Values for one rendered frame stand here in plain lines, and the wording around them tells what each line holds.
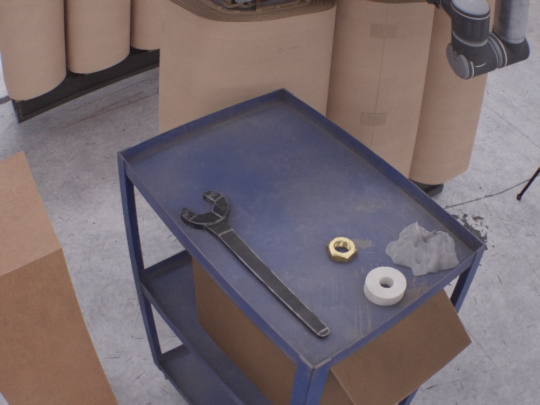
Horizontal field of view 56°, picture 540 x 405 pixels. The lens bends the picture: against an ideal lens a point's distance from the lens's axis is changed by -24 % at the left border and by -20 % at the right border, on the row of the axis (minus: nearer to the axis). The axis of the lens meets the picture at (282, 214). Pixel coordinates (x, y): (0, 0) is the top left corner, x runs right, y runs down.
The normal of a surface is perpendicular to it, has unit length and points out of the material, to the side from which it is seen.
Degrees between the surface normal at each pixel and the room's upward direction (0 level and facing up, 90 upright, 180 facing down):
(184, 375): 0
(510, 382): 0
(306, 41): 90
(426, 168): 90
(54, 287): 90
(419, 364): 26
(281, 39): 90
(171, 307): 0
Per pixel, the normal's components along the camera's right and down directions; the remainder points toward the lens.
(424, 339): 0.32, -0.42
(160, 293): 0.07, -0.74
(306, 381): -0.79, 0.37
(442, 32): -0.31, 0.62
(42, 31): 0.69, 0.52
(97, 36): 0.36, 0.64
